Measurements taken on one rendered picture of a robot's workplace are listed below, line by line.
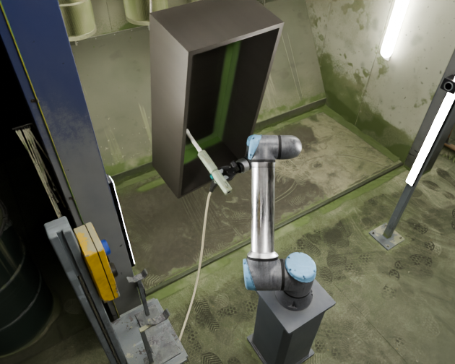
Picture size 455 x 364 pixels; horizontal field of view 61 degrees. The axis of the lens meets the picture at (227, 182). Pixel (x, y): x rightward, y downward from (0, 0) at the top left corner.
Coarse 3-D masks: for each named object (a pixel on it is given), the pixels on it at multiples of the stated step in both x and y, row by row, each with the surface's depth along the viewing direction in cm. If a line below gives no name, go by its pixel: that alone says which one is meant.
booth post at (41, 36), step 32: (32, 0) 108; (0, 32) 109; (32, 32) 113; (64, 32) 118; (32, 64) 119; (64, 64) 124; (32, 96) 124; (64, 96) 130; (64, 128) 137; (64, 160) 145; (96, 160) 153; (64, 192) 154; (96, 192) 163; (96, 224) 174; (128, 256) 200; (128, 288) 217
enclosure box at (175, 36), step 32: (224, 0) 207; (256, 0) 212; (160, 32) 189; (192, 32) 185; (224, 32) 189; (256, 32) 195; (160, 64) 204; (192, 64) 235; (224, 64) 253; (256, 64) 235; (160, 96) 221; (192, 96) 256; (224, 96) 278; (256, 96) 248; (160, 128) 241; (192, 128) 282; (224, 128) 298; (160, 160) 266; (192, 160) 293; (224, 160) 297
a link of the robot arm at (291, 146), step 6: (282, 138) 180; (288, 138) 181; (294, 138) 184; (282, 144) 179; (288, 144) 180; (294, 144) 182; (300, 144) 187; (282, 150) 179; (288, 150) 180; (294, 150) 182; (300, 150) 188; (282, 156) 181; (288, 156) 182; (294, 156) 185
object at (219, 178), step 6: (186, 132) 238; (192, 138) 237; (198, 150) 235; (204, 150) 234; (198, 156) 236; (204, 156) 232; (204, 162) 232; (210, 162) 231; (210, 168) 230; (216, 168) 230; (216, 174) 228; (216, 180) 229; (222, 180) 228; (210, 186) 241; (216, 186) 240; (222, 186) 226; (228, 186) 226
